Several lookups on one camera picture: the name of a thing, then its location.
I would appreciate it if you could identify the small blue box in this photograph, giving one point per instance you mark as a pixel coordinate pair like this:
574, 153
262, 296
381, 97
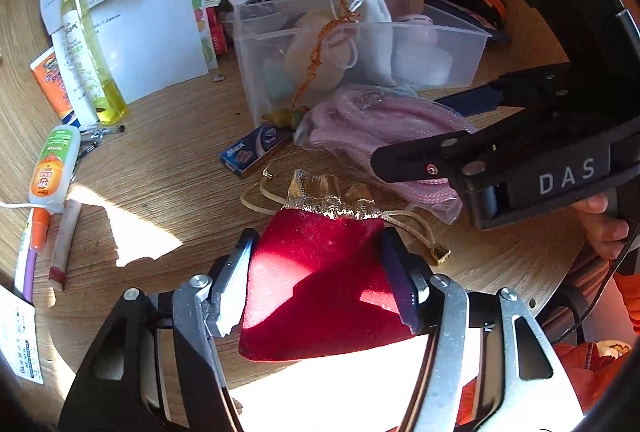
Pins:
250, 150

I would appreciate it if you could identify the yellow spray bottle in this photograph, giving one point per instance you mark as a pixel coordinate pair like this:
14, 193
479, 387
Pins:
107, 97

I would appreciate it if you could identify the white printed card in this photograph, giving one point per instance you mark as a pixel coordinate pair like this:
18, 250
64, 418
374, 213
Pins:
20, 342

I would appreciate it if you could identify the pink white marker pen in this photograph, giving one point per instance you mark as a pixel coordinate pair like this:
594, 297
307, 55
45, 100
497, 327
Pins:
65, 242

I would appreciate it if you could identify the dark chair frame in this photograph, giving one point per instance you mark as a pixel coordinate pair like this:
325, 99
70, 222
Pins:
570, 297

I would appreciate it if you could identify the clear plastic storage box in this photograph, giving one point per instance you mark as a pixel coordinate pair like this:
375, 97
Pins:
465, 52

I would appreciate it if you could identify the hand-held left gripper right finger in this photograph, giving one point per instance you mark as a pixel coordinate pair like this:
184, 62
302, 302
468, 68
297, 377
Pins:
400, 282

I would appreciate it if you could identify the purple orange pens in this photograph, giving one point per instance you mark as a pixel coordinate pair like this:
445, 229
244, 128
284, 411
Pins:
27, 277

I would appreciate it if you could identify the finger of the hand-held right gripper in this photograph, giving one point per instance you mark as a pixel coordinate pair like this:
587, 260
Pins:
425, 162
472, 100

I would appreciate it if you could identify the large white paper sheet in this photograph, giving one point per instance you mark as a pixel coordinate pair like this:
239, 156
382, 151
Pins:
150, 42

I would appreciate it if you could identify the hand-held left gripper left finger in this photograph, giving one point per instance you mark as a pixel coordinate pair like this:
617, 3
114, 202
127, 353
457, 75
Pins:
235, 282

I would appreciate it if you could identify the white bottle orange label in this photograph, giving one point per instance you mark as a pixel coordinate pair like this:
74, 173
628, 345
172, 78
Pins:
50, 167

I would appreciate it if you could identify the navy zip pouch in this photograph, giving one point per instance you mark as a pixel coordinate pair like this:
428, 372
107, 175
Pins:
452, 10

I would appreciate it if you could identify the pink round device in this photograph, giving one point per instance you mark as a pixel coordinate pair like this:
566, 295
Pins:
417, 22

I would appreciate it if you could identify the orange sunscreen tube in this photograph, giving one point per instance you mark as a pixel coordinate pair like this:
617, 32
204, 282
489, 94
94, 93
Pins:
50, 80

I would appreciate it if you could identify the person's right hand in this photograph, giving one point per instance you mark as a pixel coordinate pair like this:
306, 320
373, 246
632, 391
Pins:
607, 232

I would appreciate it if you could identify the fruit print carton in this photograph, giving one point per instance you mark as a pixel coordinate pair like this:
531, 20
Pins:
200, 22

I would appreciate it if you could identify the white cosmetic tube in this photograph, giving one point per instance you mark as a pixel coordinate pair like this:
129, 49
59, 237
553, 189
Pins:
72, 62

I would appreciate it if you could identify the white round puff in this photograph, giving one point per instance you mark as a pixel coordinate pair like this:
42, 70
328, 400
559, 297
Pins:
422, 62

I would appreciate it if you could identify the cream plastic cup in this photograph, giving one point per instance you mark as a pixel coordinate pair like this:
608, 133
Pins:
305, 47

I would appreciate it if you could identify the red carton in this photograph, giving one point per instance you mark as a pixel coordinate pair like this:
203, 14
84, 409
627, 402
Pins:
218, 35

